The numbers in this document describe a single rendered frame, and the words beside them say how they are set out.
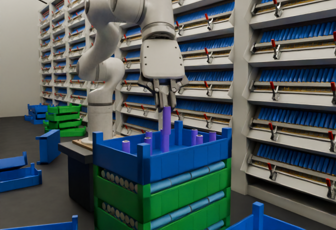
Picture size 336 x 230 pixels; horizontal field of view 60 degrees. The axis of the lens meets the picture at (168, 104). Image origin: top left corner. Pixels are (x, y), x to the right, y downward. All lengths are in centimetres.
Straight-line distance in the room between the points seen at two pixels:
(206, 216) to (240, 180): 88
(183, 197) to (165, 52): 33
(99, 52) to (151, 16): 64
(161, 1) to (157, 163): 39
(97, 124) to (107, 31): 46
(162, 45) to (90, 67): 74
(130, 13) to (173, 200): 44
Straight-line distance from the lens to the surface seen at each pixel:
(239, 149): 160
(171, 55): 69
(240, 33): 158
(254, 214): 75
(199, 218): 75
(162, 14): 73
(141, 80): 66
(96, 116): 145
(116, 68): 145
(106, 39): 126
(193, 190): 71
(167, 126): 65
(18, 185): 187
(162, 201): 64
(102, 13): 115
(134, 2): 72
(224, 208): 83
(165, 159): 62
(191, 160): 68
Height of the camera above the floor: 61
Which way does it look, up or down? 5 degrees down
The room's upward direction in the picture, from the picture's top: straight up
